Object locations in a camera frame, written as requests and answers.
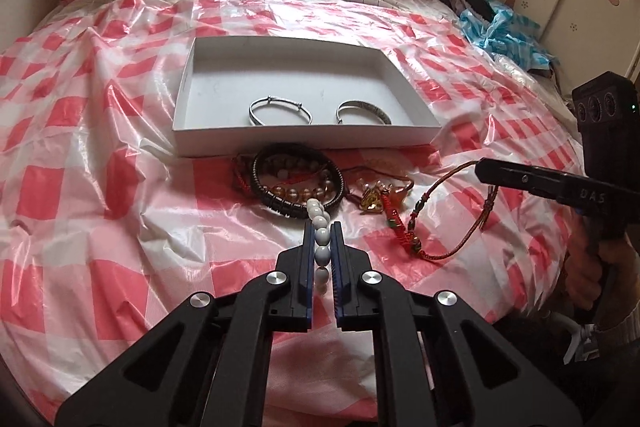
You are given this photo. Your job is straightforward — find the wide engraved silver bangle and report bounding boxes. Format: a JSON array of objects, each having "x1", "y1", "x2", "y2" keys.
[{"x1": 336, "y1": 101, "x2": 392, "y2": 126}]

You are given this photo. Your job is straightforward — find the black leather bracelet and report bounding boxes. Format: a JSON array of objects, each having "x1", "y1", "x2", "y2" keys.
[{"x1": 251, "y1": 147, "x2": 346, "y2": 220}]

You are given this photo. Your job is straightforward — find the thin silver bangle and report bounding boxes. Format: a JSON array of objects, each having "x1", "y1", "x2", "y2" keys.
[{"x1": 249, "y1": 96, "x2": 315, "y2": 126}]

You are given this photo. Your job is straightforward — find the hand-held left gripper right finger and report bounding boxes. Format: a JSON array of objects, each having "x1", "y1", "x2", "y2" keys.
[{"x1": 330, "y1": 221, "x2": 586, "y2": 427}]

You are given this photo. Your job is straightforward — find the white cable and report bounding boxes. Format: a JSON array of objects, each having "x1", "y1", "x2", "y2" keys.
[{"x1": 547, "y1": 311, "x2": 597, "y2": 364}]

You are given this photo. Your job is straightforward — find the blue striped plastic bag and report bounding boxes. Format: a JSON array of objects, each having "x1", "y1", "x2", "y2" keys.
[{"x1": 459, "y1": 0, "x2": 555, "y2": 72}]

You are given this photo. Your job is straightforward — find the white cardboard box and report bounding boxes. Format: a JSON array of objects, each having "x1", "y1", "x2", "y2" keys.
[{"x1": 171, "y1": 37, "x2": 443, "y2": 158}]

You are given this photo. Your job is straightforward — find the red checkered plastic sheet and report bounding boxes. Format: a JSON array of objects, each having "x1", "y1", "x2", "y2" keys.
[{"x1": 0, "y1": 0, "x2": 587, "y2": 410}]

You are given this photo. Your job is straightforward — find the thin red cord bracelet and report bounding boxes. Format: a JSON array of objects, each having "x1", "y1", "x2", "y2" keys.
[{"x1": 231, "y1": 154, "x2": 262, "y2": 196}]

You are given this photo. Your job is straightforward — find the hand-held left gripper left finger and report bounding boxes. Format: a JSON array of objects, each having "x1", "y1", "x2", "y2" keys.
[{"x1": 55, "y1": 222, "x2": 315, "y2": 427}]

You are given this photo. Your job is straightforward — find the brown cord bracelet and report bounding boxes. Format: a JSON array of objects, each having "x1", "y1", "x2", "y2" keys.
[{"x1": 407, "y1": 159, "x2": 501, "y2": 264}]

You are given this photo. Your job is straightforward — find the person's right hand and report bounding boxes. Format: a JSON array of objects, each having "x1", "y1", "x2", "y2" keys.
[{"x1": 565, "y1": 231, "x2": 640, "y2": 323}]

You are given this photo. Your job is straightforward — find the wooden bead bracelet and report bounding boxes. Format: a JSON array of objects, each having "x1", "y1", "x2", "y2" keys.
[{"x1": 259, "y1": 155, "x2": 328, "y2": 178}]

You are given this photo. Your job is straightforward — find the white bead bracelet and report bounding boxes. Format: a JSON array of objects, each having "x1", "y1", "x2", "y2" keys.
[{"x1": 306, "y1": 199, "x2": 332, "y2": 295}]

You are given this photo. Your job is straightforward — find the amber pendant red cord bracelet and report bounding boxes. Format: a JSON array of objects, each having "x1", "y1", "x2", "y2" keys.
[{"x1": 356, "y1": 177, "x2": 416, "y2": 214}]

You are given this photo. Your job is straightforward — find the amber bead bracelet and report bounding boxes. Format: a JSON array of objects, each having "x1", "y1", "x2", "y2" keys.
[{"x1": 267, "y1": 184, "x2": 321, "y2": 205}]

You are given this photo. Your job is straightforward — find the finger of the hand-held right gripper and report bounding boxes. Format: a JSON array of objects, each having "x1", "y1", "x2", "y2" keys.
[{"x1": 475, "y1": 158, "x2": 577, "y2": 208}]

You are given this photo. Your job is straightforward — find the person's right forearm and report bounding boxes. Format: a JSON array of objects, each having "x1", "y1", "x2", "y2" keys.
[{"x1": 592, "y1": 307, "x2": 640, "y2": 364}]

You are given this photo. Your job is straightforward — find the red braided bracelet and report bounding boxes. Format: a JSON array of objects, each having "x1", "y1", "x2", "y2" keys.
[{"x1": 381, "y1": 191, "x2": 402, "y2": 230}]

